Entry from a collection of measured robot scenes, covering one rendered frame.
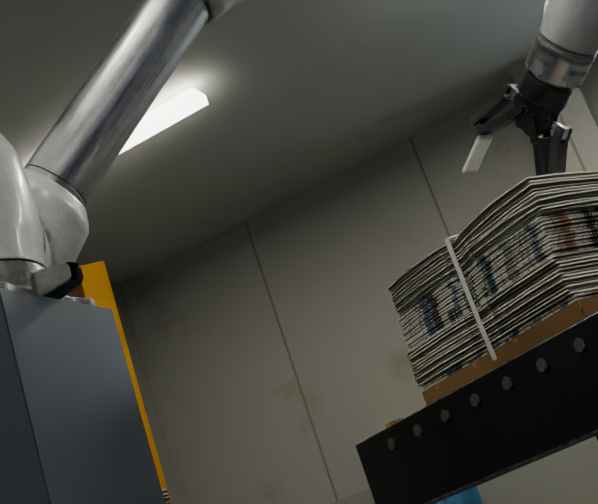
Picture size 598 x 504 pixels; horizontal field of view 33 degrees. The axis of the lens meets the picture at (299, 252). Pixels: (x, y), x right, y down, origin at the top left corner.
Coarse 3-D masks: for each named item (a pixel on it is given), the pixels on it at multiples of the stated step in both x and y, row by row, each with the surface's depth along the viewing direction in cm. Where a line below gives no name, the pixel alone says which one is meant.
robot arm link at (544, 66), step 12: (540, 36) 146; (540, 48) 146; (552, 48) 144; (528, 60) 149; (540, 60) 147; (552, 60) 145; (564, 60) 144; (576, 60) 144; (588, 60) 145; (540, 72) 147; (552, 72) 146; (564, 72) 145; (576, 72) 146; (552, 84) 148; (564, 84) 146; (576, 84) 148
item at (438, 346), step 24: (432, 264) 156; (408, 288) 162; (432, 288) 157; (408, 312) 162; (432, 312) 157; (456, 312) 152; (408, 336) 163; (432, 336) 157; (456, 336) 153; (432, 360) 158; (456, 360) 153; (432, 384) 159
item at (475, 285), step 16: (464, 240) 150; (448, 256) 153; (464, 256) 150; (464, 272) 151; (480, 288) 147; (464, 304) 151; (480, 304) 148; (464, 320) 150; (480, 336) 148; (496, 336) 145; (480, 352) 149
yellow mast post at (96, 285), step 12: (96, 264) 340; (84, 276) 337; (96, 276) 338; (84, 288) 336; (96, 288) 336; (108, 288) 337; (96, 300) 335; (108, 300) 336; (120, 324) 333; (120, 336) 332; (132, 372) 328; (144, 408) 324; (144, 420) 323; (156, 456) 319; (156, 468) 318
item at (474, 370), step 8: (480, 360) 148; (464, 368) 152; (472, 368) 150; (480, 368) 149; (456, 376) 153; (464, 376) 152; (472, 376) 150; (440, 384) 157; (448, 384) 155; (456, 384) 154; (464, 384) 152; (424, 392) 160; (432, 392) 159; (440, 392) 157; (448, 392) 155; (432, 400) 159
